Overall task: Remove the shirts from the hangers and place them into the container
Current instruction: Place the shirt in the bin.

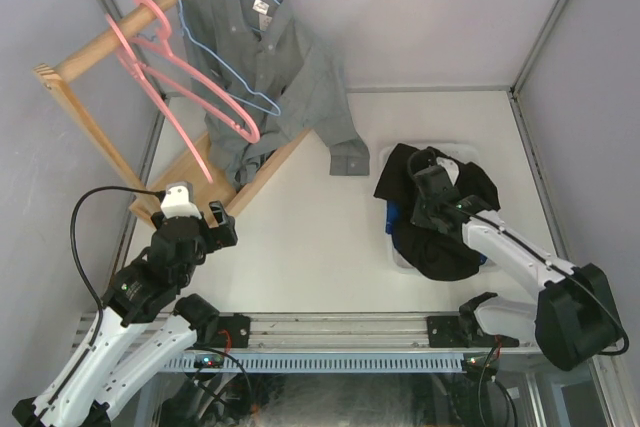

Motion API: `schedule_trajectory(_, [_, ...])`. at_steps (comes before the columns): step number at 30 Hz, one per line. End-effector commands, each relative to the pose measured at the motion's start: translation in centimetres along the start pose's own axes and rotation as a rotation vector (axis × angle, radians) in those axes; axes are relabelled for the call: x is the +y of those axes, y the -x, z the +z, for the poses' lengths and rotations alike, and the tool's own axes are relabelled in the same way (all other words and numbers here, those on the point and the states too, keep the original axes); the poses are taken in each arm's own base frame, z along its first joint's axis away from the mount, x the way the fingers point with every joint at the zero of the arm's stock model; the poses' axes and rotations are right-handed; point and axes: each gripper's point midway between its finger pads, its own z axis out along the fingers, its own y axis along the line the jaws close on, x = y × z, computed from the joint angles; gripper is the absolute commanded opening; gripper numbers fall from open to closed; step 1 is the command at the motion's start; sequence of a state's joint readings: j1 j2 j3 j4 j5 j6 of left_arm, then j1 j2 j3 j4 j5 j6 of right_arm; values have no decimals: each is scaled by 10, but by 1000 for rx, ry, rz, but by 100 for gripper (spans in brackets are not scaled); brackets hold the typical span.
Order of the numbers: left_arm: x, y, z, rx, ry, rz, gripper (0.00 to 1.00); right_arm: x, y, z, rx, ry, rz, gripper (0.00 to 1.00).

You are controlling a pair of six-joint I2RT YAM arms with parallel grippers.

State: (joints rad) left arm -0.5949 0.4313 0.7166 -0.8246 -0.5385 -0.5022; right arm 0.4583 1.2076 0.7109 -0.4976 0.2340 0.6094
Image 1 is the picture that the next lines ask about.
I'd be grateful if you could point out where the wooden clothes rack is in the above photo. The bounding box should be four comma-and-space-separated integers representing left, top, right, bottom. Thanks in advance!
31, 0, 314, 228

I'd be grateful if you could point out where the pink hanger of plaid shirt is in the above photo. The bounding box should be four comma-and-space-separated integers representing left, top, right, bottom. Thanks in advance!
133, 0, 262, 144

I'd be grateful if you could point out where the grey shirt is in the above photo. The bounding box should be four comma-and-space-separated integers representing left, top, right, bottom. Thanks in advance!
182, 0, 370, 189

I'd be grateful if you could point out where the blue plaid shirt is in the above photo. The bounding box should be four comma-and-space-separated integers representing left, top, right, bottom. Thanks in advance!
385, 201, 487, 278

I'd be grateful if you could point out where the pink hanger of white shirt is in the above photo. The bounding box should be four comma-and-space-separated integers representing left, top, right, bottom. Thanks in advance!
105, 14, 214, 184

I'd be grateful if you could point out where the black shirt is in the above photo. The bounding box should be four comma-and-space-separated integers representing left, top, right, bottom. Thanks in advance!
374, 143, 500, 282

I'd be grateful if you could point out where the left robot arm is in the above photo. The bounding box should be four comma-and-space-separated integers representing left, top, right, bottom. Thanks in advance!
12, 201, 237, 426

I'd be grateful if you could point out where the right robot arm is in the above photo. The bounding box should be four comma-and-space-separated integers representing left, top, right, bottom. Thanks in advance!
407, 148, 630, 371

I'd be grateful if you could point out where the white plastic basket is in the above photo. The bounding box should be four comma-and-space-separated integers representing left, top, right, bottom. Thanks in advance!
374, 143, 500, 282

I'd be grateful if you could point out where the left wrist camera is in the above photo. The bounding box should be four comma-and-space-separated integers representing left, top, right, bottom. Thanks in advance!
160, 181, 202, 219

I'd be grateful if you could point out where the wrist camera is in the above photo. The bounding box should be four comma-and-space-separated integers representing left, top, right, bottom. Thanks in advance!
436, 157, 460, 185
160, 181, 202, 219

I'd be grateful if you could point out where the left camera black cable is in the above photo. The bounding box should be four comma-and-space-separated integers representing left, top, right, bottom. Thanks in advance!
69, 185, 166, 318

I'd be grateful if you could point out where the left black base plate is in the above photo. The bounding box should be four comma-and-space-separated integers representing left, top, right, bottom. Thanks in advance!
212, 313, 251, 351

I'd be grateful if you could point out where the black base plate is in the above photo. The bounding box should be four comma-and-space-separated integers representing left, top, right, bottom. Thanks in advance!
212, 313, 251, 351
426, 314, 520, 348

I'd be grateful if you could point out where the aluminium mounting rail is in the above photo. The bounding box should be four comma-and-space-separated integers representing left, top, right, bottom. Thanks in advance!
72, 310, 551, 351

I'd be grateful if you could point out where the slotted grey cable duct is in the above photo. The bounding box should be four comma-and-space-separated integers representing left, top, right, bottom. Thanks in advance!
161, 351, 464, 374

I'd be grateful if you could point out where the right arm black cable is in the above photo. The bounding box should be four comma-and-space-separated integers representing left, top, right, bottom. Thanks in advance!
407, 149, 631, 357

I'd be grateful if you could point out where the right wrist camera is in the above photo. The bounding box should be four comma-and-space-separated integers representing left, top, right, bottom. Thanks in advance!
436, 157, 460, 185

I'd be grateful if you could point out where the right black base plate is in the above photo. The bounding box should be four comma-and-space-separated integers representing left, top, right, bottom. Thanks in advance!
426, 314, 520, 348

